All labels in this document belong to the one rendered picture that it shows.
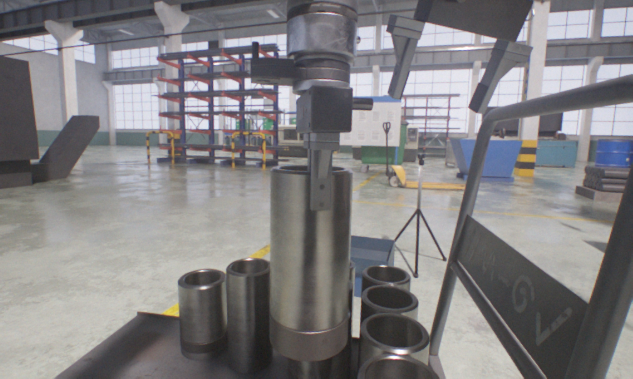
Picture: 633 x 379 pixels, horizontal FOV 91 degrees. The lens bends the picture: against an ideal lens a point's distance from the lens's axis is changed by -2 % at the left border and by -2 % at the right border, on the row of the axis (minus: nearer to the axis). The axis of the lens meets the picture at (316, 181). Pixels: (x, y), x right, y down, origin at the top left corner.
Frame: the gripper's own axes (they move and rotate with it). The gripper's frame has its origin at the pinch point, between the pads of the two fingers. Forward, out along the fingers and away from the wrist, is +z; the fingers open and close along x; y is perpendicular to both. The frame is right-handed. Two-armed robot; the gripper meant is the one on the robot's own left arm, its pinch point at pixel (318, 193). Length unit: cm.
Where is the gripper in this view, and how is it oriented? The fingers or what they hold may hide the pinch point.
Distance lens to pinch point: 43.7
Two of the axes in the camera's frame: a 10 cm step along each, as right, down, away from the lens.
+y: 9.8, 0.0, 1.9
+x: -1.9, -1.3, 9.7
